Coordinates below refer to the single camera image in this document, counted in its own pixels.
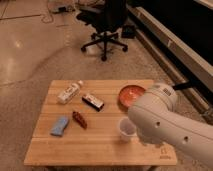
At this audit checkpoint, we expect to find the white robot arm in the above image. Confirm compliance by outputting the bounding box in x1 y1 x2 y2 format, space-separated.
128 83 213 169

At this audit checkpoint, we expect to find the black and white box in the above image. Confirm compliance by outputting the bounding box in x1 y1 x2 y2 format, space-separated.
82 93 104 111

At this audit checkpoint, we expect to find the orange bowl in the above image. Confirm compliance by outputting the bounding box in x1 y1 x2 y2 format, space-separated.
118 85 145 108

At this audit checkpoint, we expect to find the white plastic bottle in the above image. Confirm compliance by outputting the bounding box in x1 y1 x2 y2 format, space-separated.
57 80 83 104

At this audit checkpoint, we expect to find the brown snack packet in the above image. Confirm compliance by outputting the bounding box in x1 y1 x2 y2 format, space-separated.
72 111 87 129

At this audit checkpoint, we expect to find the wooden table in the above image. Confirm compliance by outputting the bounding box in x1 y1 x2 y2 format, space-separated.
24 80 177 166

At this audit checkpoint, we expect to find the blue sponge cloth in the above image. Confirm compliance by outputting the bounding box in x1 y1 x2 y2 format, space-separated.
50 116 69 136

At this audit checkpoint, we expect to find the black office chair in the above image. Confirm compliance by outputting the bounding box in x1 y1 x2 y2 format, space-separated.
77 0 128 61

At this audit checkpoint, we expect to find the long white bench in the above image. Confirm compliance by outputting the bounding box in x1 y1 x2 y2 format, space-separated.
127 6 213 116

